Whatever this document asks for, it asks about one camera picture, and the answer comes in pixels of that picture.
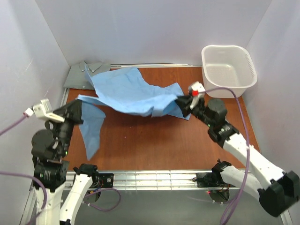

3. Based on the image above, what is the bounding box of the light blue long sleeve shirt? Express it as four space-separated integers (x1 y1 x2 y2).
77 67 190 160

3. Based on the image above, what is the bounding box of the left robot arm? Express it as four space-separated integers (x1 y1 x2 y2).
31 99 99 225

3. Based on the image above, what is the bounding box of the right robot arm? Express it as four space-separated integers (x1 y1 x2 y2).
176 95 300 217

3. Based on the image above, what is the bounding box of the white plastic basket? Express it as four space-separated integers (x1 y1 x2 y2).
201 45 258 97

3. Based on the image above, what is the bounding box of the folded grey shirt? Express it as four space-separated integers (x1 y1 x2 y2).
63 61 111 90

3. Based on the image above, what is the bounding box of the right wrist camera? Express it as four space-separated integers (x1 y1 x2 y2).
188 81 205 110

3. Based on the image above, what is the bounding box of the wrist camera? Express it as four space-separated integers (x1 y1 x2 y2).
23 98 65 123
188 81 205 110

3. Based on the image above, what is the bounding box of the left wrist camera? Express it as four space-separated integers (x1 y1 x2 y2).
23 98 65 123

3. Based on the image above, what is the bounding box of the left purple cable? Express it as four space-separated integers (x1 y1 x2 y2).
0 112 122 225

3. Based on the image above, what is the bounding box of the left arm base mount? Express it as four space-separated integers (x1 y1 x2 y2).
94 173 114 188

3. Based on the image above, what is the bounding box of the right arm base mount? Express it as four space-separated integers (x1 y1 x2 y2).
192 172 218 188

